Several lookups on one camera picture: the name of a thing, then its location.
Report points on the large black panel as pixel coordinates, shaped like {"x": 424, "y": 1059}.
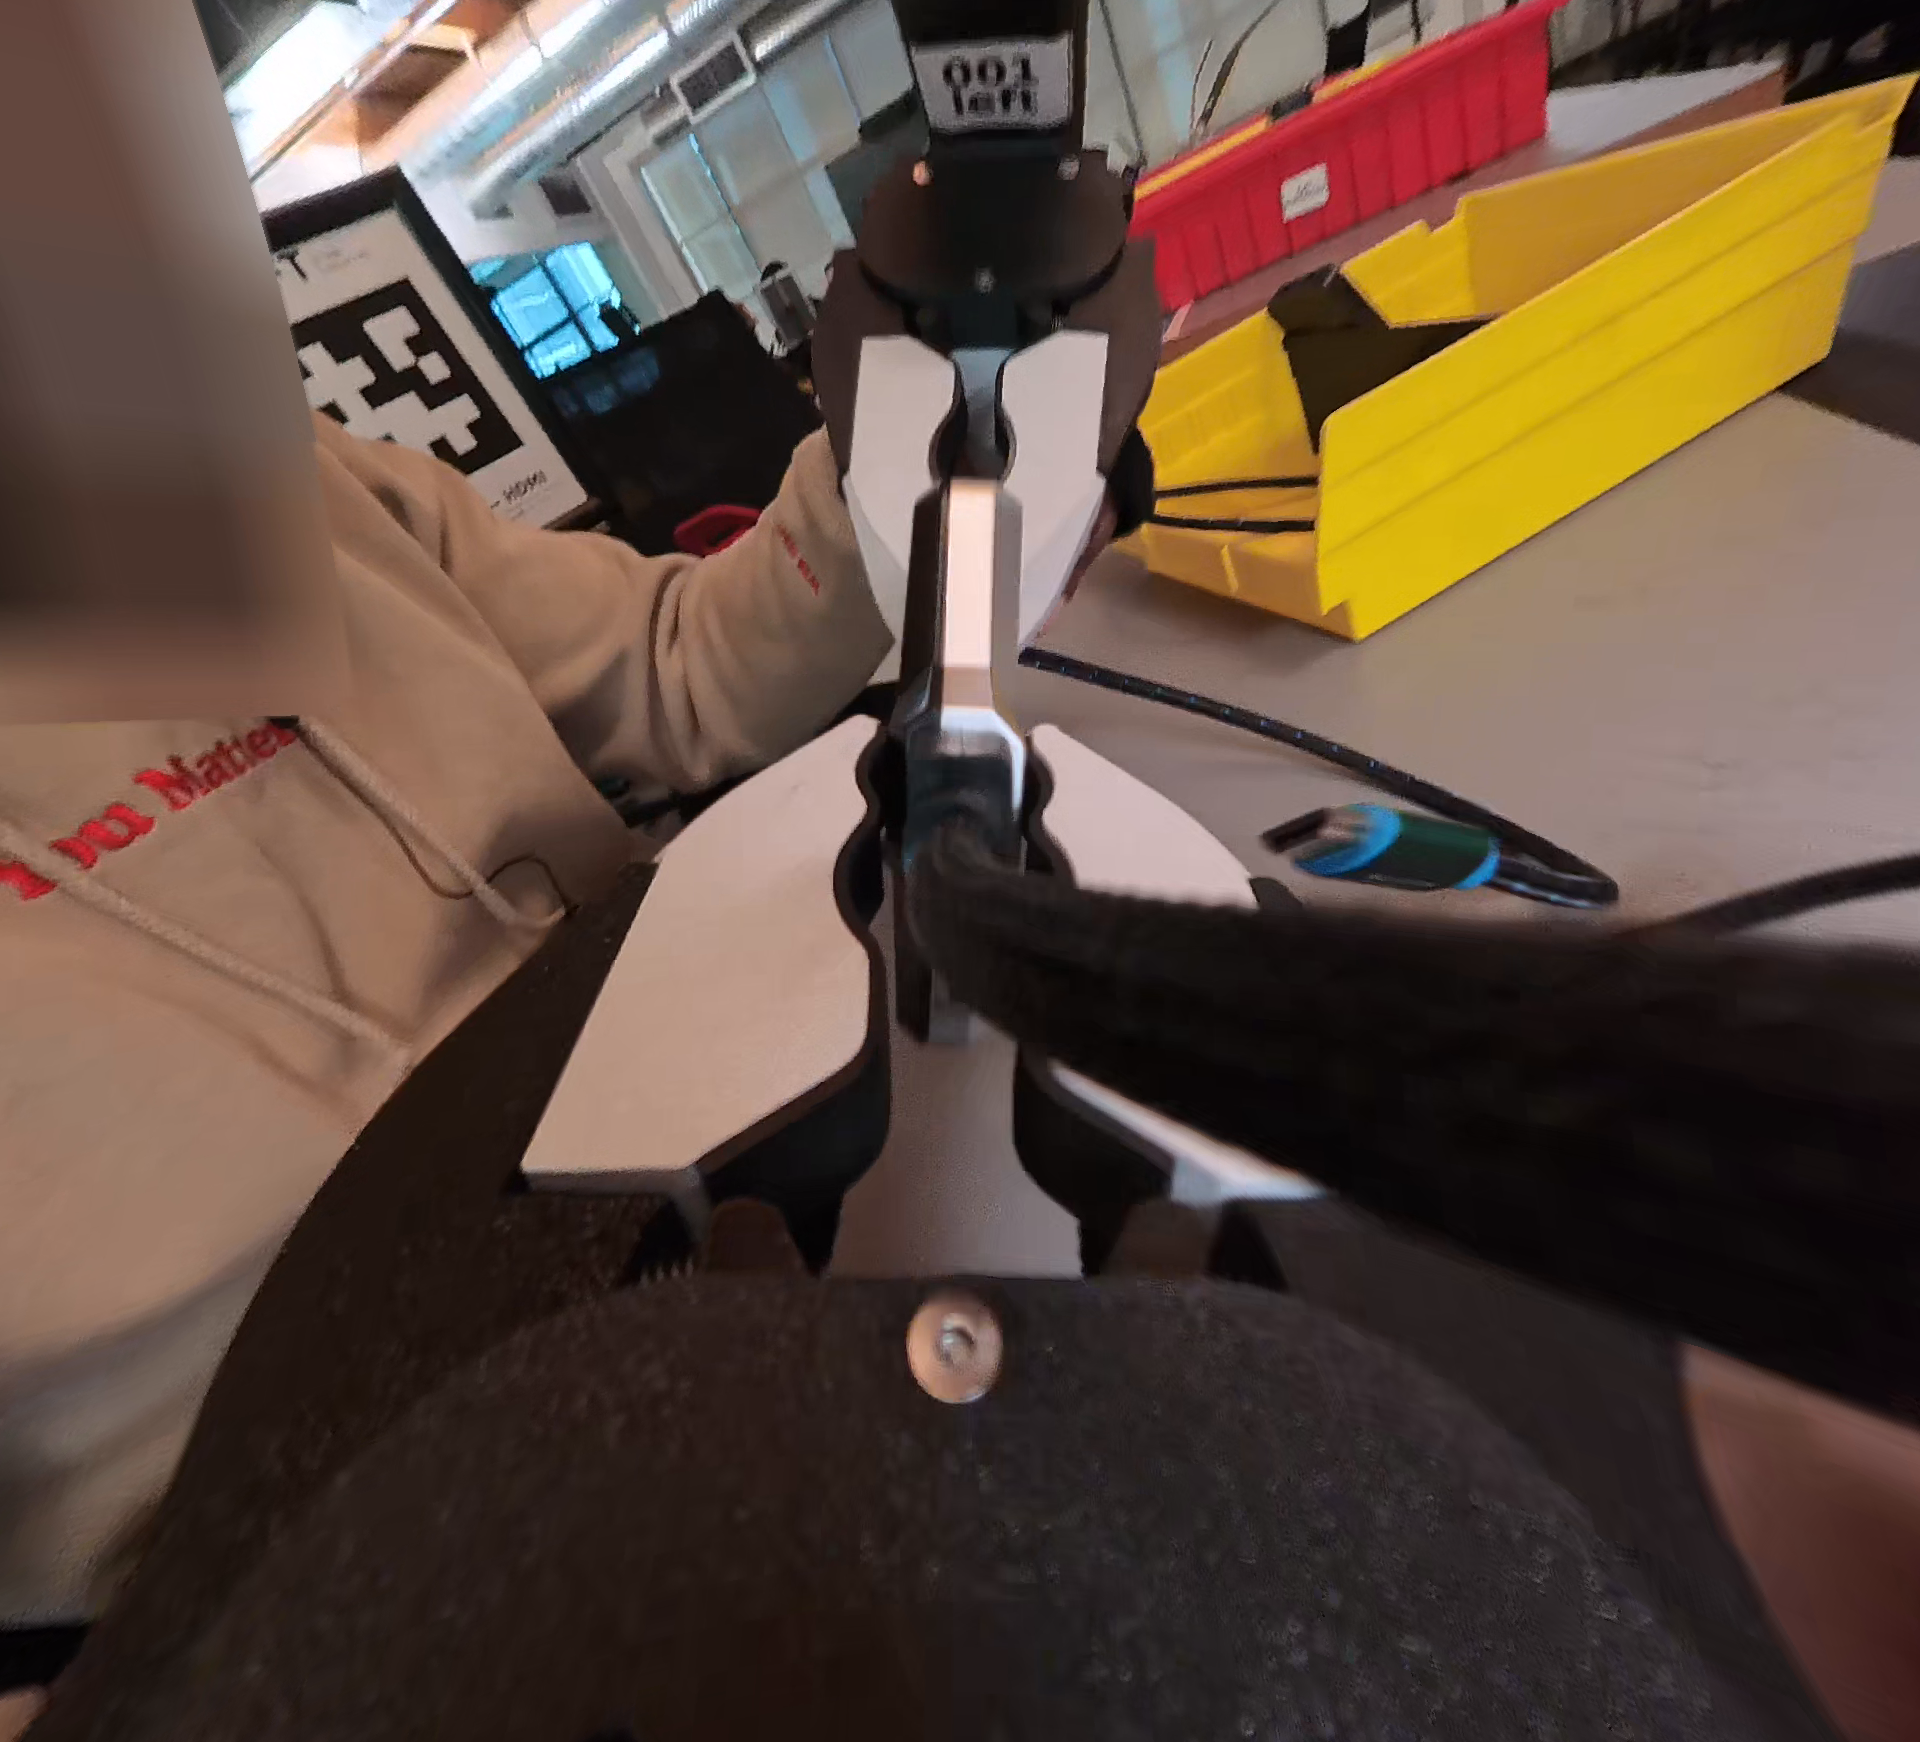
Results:
{"x": 675, "y": 421}

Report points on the person's beige hoodie torso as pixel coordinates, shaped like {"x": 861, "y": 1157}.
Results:
{"x": 225, "y": 1021}

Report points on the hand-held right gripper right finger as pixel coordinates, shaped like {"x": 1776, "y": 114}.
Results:
{"x": 1140, "y": 827}

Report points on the red ribbed bin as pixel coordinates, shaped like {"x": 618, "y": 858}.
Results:
{"x": 1394, "y": 136}

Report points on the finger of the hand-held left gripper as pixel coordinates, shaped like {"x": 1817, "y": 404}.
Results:
{"x": 891, "y": 452}
{"x": 1065, "y": 437}

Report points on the black framed marker sign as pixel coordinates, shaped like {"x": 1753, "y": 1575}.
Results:
{"x": 405, "y": 377}

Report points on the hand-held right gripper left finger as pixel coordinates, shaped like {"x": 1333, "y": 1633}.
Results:
{"x": 706, "y": 1007}

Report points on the small ceiling vent grille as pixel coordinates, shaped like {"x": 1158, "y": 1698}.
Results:
{"x": 713, "y": 76}

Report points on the yellow storage bin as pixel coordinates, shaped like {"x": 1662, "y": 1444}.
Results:
{"x": 1500, "y": 496}

